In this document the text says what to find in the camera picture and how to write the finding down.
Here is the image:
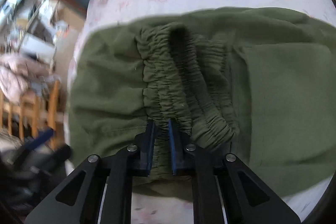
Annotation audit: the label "olive green pants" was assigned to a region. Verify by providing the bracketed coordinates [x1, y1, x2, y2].
[68, 7, 335, 197]

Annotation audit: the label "wooden chair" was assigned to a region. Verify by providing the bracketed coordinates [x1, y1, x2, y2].
[1, 81, 64, 140]

